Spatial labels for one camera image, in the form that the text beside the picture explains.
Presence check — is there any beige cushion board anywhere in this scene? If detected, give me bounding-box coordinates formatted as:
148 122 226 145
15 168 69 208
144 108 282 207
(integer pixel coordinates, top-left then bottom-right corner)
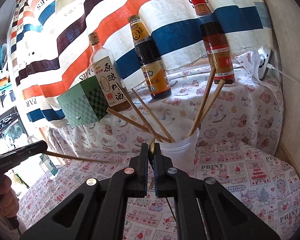
264 0 300 171

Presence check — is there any white charging device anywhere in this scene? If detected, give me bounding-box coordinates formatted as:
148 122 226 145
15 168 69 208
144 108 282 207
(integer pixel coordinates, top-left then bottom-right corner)
257 47 273 81

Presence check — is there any dark soy sauce bottle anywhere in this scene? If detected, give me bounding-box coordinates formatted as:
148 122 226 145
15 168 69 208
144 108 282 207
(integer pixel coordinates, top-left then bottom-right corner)
128 15 171 100

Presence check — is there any white cable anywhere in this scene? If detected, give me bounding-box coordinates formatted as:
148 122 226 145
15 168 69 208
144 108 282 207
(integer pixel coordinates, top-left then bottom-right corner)
266 63 300 103

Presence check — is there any red capped sauce bottle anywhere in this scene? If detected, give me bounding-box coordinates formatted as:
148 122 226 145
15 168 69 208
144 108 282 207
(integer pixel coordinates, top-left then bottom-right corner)
191 0 235 85

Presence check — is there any person's left hand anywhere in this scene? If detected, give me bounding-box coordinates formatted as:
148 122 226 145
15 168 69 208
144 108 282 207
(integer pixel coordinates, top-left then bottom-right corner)
0 175 19 218

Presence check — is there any green checkered box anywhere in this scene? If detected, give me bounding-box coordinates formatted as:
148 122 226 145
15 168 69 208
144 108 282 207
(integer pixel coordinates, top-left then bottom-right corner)
57 76 108 126

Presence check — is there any printed bear tablecloth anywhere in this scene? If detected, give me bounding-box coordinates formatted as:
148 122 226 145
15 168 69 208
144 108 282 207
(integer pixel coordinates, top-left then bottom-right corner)
18 67 300 239

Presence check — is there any translucent plastic cup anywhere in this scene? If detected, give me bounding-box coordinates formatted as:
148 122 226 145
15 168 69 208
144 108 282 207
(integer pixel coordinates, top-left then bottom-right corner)
159 126 199 173

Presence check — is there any striped orange blue white blanket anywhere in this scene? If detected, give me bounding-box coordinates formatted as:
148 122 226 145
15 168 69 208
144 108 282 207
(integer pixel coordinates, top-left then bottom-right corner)
10 0 273 128

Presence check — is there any gold spoon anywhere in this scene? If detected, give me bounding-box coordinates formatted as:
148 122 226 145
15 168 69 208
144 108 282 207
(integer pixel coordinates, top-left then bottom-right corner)
148 138 155 190

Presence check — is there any bamboo chopstick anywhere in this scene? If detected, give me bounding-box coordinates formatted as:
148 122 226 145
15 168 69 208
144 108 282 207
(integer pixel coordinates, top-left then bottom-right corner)
199 79 225 122
116 83 162 142
132 89 175 142
107 108 170 142
185 67 216 139
43 151 118 164

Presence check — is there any plastic water bottle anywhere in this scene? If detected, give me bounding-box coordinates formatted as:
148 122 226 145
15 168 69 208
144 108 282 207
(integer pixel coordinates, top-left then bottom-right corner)
39 154 58 179

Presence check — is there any clear cooking wine bottle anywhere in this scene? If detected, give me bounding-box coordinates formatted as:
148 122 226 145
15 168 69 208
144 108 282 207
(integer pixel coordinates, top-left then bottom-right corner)
88 32 130 112

